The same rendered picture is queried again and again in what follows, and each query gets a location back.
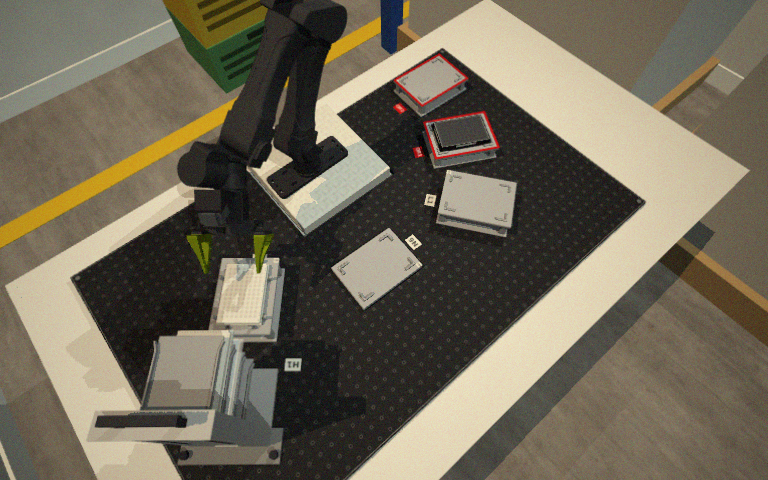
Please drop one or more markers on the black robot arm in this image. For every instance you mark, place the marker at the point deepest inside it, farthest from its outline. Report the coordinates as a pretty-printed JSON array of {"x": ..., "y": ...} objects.
[{"x": 248, "y": 126}]

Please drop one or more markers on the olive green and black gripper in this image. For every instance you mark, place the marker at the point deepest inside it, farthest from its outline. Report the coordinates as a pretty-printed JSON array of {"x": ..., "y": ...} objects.
[{"x": 230, "y": 227}]

